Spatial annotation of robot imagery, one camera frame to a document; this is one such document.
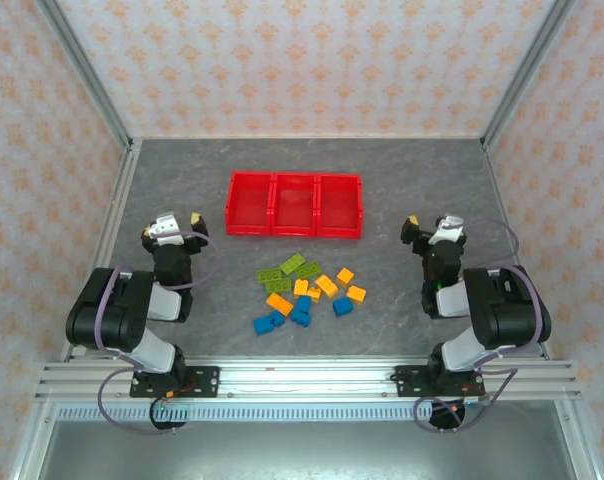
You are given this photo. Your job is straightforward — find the grey slotted cable duct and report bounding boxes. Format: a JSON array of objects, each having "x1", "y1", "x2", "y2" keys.
[{"x1": 56, "y1": 403, "x2": 488, "y2": 424}]

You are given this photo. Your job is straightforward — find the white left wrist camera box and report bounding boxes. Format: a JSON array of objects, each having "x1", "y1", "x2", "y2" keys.
[{"x1": 148, "y1": 213, "x2": 185, "y2": 247}]

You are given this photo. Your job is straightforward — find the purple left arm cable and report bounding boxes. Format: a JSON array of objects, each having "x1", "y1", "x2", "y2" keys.
[{"x1": 97, "y1": 230, "x2": 220, "y2": 436}]

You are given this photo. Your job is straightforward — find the aluminium table side rail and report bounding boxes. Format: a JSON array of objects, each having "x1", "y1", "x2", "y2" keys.
[
  {"x1": 480, "y1": 138, "x2": 553, "y2": 362},
  {"x1": 60, "y1": 138, "x2": 144, "y2": 362}
]

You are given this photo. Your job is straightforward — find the aluminium frame post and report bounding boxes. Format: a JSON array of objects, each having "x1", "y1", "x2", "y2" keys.
[
  {"x1": 34, "y1": 0, "x2": 136, "y2": 154},
  {"x1": 480, "y1": 0, "x2": 581, "y2": 154}
]

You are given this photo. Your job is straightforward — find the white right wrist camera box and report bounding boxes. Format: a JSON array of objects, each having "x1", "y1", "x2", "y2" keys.
[{"x1": 428, "y1": 214, "x2": 467, "y2": 246}]

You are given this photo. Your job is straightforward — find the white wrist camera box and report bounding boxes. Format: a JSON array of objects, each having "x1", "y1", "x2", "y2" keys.
[
  {"x1": 148, "y1": 213, "x2": 185, "y2": 247},
  {"x1": 428, "y1": 214, "x2": 467, "y2": 246}
]

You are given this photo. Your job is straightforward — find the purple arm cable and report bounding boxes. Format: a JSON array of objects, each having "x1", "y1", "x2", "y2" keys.
[
  {"x1": 414, "y1": 217, "x2": 544, "y2": 436},
  {"x1": 97, "y1": 230, "x2": 220, "y2": 436}
]

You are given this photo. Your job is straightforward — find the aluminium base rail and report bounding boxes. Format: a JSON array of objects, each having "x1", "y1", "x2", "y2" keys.
[{"x1": 34, "y1": 357, "x2": 583, "y2": 401}]

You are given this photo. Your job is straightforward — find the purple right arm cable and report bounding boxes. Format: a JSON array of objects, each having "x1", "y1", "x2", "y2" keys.
[{"x1": 414, "y1": 217, "x2": 544, "y2": 436}]

